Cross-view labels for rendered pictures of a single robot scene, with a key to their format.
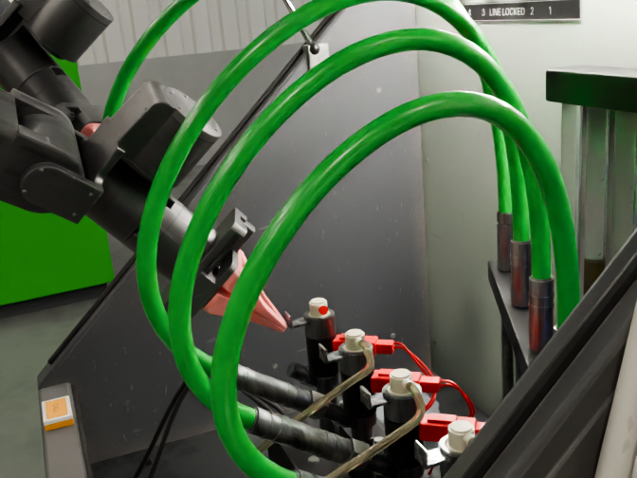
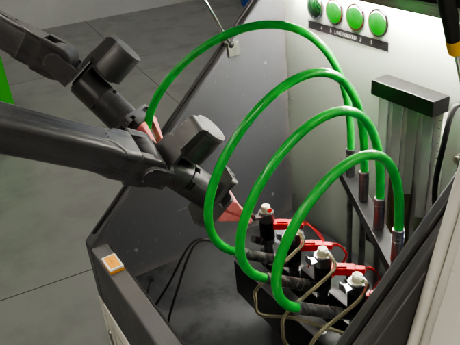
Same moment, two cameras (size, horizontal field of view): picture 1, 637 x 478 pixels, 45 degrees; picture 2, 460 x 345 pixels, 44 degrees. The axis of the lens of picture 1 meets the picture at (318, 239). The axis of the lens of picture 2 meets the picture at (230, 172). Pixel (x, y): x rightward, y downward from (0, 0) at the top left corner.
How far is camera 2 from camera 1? 0.42 m
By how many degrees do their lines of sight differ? 14
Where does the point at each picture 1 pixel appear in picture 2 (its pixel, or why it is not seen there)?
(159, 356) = (152, 222)
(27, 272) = not seen: outside the picture
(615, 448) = (428, 289)
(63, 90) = (120, 103)
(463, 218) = (315, 133)
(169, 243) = (201, 191)
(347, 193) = not seen: hidden behind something
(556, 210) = (397, 187)
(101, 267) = not seen: hidden behind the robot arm
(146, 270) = (209, 215)
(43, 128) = (146, 148)
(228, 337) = (280, 260)
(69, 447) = (129, 283)
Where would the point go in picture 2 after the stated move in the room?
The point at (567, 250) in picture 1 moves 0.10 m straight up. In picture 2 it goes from (400, 201) to (404, 139)
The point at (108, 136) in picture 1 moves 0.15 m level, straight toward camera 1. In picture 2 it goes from (172, 144) to (211, 186)
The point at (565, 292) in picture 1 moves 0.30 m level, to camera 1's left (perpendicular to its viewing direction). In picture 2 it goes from (398, 216) to (196, 254)
